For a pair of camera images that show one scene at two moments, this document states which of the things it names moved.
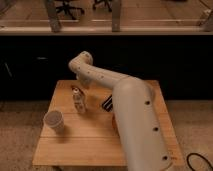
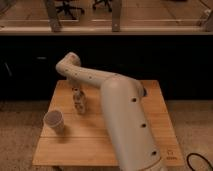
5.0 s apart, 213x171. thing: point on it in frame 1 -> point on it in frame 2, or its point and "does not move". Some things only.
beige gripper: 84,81 -> 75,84
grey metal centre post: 116,9 does not move
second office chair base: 107,2 does not move
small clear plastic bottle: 79,98 does not move
